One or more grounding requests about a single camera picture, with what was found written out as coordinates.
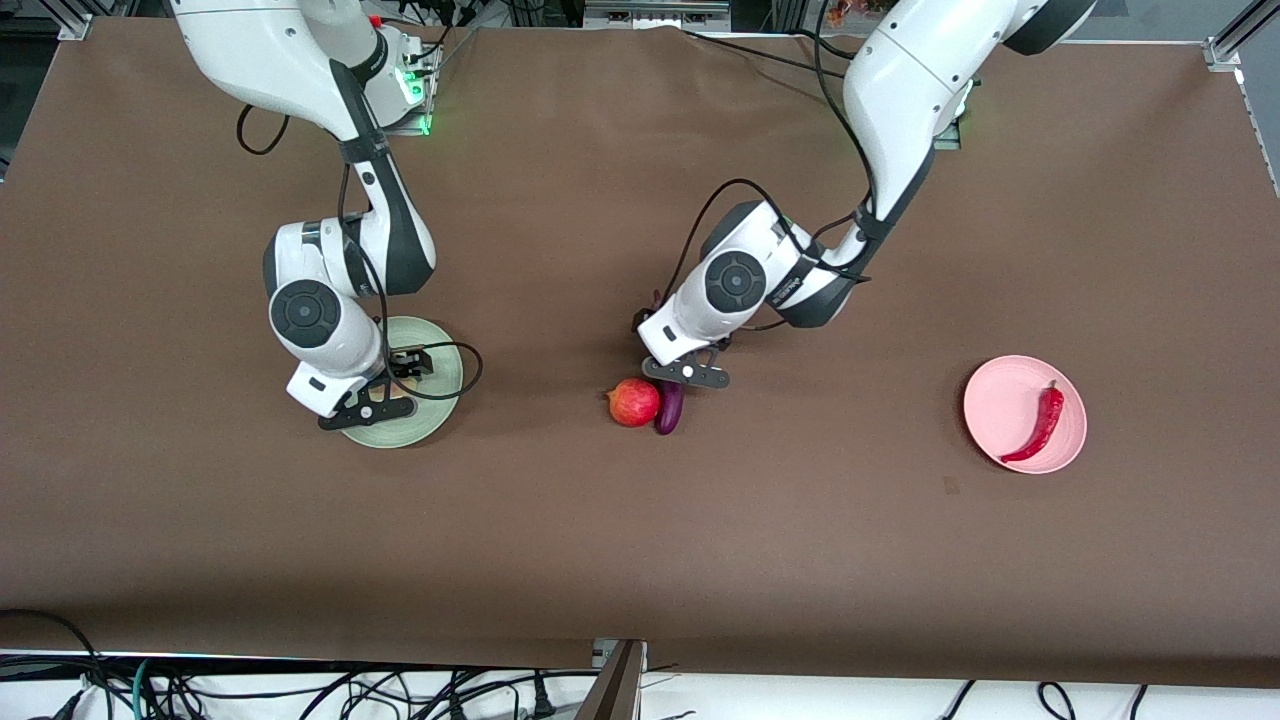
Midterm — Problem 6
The black cable on table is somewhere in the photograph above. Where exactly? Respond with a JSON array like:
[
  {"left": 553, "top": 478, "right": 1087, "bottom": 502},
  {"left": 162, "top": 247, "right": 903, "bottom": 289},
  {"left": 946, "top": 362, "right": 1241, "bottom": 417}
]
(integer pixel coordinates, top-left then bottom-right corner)
[{"left": 680, "top": 28, "right": 853, "bottom": 81}]

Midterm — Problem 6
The green round plate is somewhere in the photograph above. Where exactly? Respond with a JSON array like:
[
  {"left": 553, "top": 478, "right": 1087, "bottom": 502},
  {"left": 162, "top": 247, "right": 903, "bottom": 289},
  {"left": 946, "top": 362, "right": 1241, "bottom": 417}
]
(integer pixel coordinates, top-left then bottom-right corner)
[{"left": 340, "top": 316, "right": 466, "bottom": 449}]

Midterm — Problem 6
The purple eggplant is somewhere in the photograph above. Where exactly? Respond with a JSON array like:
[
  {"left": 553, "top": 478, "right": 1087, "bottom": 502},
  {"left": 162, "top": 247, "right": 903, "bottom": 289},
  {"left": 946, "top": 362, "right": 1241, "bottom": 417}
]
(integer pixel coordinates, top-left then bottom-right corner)
[{"left": 652, "top": 290, "right": 687, "bottom": 436}]

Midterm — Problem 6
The aluminium profile beam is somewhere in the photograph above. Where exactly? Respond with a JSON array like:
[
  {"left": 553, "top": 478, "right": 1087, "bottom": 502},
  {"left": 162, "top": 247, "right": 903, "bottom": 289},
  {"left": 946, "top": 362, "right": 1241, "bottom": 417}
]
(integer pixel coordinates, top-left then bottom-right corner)
[{"left": 575, "top": 638, "right": 649, "bottom": 720}]

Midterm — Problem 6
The aluminium frame post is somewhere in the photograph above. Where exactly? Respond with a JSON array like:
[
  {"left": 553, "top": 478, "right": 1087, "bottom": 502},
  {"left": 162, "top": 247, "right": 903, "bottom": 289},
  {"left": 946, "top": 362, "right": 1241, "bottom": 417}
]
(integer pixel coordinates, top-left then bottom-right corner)
[
  {"left": 1205, "top": 0, "right": 1280, "bottom": 73},
  {"left": 55, "top": 0, "right": 101, "bottom": 42}
]

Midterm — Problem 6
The grey equipment box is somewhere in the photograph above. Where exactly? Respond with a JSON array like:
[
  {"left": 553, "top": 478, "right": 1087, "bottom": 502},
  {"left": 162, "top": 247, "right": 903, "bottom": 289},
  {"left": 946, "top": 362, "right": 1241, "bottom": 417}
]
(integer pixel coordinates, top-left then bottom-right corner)
[{"left": 583, "top": 0, "right": 732, "bottom": 31}]

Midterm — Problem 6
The pink round plate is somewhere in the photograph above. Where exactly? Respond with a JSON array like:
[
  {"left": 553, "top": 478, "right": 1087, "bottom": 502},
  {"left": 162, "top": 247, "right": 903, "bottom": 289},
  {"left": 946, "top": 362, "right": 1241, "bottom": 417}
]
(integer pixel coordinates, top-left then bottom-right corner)
[{"left": 963, "top": 355, "right": 1088, "bottom": 475}]

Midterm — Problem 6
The table cover sheet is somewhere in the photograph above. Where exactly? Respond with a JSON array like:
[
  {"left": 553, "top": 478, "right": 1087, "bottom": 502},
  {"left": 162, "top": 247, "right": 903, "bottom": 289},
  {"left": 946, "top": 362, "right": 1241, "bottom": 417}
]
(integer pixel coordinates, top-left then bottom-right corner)
[{"left": 0, "top": 15, "right": 1280, "bottom": 689}]

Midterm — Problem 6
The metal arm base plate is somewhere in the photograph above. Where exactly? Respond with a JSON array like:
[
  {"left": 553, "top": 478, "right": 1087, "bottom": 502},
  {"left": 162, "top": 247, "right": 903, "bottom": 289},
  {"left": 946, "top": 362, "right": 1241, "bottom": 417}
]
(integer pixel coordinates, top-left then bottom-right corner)
[
  {"left": 375, "top": 20, "right": 443, "bottom": 137},
  {"left": 933, "top": 78, "right": 981, "bottom": 152}
]

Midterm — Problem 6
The red chili pepper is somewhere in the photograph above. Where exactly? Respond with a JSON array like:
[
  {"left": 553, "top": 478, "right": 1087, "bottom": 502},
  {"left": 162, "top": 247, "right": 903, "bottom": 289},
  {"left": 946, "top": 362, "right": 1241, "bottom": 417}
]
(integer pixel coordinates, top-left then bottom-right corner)
[{"left": 1000, "top": 380, "right": 1066, "bottom": 464}]

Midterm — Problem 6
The red pomegranate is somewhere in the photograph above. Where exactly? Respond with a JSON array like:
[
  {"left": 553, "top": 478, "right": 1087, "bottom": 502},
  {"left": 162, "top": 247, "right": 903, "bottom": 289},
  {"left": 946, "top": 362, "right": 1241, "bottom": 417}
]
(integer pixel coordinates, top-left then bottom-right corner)
[{"left": 605, "top": 378, "right": 663, "bottom": 429}]

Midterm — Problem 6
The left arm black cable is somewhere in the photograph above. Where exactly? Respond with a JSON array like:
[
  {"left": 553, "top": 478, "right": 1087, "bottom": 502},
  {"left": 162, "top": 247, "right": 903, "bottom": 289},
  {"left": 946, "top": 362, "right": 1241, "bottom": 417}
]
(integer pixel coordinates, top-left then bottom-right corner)
[{"left": 674, "top": 0, "right": 873, "bottom": 303}]

